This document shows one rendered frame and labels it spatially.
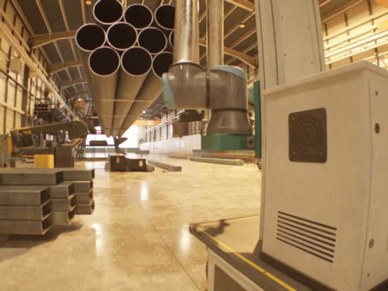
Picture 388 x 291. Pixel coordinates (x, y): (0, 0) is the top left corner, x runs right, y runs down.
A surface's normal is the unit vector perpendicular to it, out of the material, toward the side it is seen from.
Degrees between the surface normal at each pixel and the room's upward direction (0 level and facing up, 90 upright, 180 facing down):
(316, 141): 90
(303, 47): 90
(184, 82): 80
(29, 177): 90
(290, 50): 90
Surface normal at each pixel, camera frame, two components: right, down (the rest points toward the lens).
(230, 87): -0.04, 0.01
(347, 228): -0.93, 0.00
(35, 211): 0.25, 0.01
